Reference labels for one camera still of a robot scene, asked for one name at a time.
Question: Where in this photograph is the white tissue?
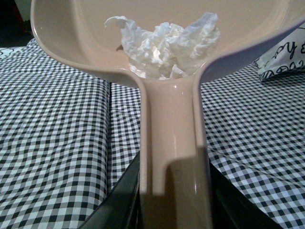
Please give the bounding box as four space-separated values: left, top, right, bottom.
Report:
104 12 220 80

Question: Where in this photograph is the black white checkered bedsheet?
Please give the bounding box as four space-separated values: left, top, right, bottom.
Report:
0 40 305 229

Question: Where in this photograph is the white pillow black print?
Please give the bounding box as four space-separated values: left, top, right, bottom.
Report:
255 24 305 82

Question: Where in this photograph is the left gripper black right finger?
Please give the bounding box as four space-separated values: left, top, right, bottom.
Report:
209 163 282 229

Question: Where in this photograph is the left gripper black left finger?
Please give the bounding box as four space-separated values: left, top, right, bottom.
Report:
80 154 140 229

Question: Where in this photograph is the beige plastic dustpan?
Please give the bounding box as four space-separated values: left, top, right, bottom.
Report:
30 0 305 229

